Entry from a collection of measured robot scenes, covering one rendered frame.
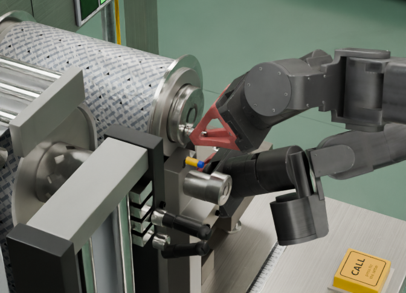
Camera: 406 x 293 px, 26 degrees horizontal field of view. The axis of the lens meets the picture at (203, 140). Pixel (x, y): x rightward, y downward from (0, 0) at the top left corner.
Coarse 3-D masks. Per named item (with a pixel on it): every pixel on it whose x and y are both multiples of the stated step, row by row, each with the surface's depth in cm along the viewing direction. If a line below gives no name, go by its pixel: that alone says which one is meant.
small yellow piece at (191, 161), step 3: (186, 159) 106; (189, 159) 106; (192, 159) 106; (195, 159) 106; (183, 162) 108; (186, 162) 106; (189, 162) 106; (192, 162) 106; (195, 162) 106; (198, 162) 106; (201, 162) 106; (183, 165) 109; (192, 165) 106; (195, 165) 106; (198, 165) 106; (201, 165) 105; (183, 168) 109
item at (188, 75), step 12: (12, 24) 117; (0, 36) 115; (180, 72) 108; (192, 72) 111; (180, 84) 108; (192, 84) 112; (168, 96) 106; (168, 108) 107; (156, 132) 107; (168, 144) 110; (180, 144) 114
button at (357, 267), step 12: (348, 252) 137; (360, 252) 137; (348, 264) 135; (360, 264) 135; (372, 264) 135; (384, 264) 135; (336, 276) 133; (348, 276) 133; (360, 276) 133; (372, 276) 133; (384, 276) 133; (348, 288) 133; (360, 288) 132; (372, 288) 131
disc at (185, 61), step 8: (184, 56) 109; (192, 56) 111; (176, 64) 107; (184, 64) 109; (192, 64) 111; (168, 72) 105; (176, 72) 107; (200, 72) 114; (168, 80) 106; (200, 80) 115; (160, 88) 105; (160, 96) 105; (152, 104) 104; (160, 104) 106; (152, 112) 104; (152, 120) 105; (152, 128) 105; (184, 144) 116
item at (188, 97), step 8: (184, 88) 109; (192, 88) 109; (200, 88) 111; (176, 96) 108; (184, 96) 108; (192, 96) 109; (200, 96) 111; (176, 104) 107; (184, 104) 107; (192, 104) 109; (200, 104) 112; (176, 112) 107; (184, 112) 108; (192, 112) 110; (200, 112) 113; (168, 120) 108; (176, 120) 107; (184, 120) 109; (192, 120) 111; (200, 120) 113; (168, 128) 108; (176, 128) 108; (184, 128) 109; (168, 136) 109; (176, 136) 108
